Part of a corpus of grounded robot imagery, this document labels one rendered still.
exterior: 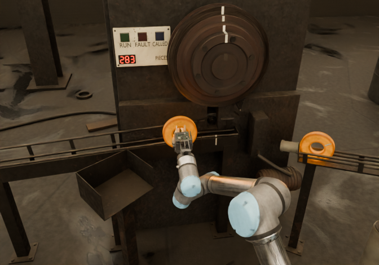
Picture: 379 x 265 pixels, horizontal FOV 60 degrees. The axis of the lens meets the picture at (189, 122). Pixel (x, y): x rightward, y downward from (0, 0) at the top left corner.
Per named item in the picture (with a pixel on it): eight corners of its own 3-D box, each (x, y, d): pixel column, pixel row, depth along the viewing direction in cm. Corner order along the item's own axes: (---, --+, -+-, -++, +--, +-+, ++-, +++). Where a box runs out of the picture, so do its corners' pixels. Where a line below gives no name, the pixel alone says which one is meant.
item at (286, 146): (282, 147, 172) (282, 137, 170) (299, 150, 168) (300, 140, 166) (279, 153, 168) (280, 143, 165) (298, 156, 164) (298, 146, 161)
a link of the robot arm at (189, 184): (179, 198, 123) (184, 185, 118) (175, 175, 131) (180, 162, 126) (198, 199, 126) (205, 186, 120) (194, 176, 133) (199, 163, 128)
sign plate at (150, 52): (117, 65, 157) (113, 27, 148) (170, 63, 161) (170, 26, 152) (117, 67, 155) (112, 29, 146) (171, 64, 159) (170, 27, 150)
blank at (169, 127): (159, 119, 146) (160, 122, 143) (193, 113, 147) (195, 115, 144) (165, 148, 153) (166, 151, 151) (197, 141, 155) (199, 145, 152)
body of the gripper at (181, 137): (190, 129, 138) (195, 151, 129) (190, 142, 144) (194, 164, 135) (173, 131, 137) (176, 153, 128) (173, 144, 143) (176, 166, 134)
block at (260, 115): (244, 147, 186) (248, 109, 174) (258, 146, 187) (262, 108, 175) (250, 158, 177) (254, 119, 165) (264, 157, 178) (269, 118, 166)
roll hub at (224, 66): (190, 93, 149) (190, 32, 136) (249, 90, 153) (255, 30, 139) (192, 98, 144) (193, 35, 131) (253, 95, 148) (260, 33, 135)
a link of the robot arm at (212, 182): (302, 171, 105) (207, 166, 145) (280, 183, 99) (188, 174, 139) (309, 204, 106) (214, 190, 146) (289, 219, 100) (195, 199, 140)
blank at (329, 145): (311, 162, 167) (309, 166, 165) (295, 137, 165) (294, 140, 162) (340, 153, 158) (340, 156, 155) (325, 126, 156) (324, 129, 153)
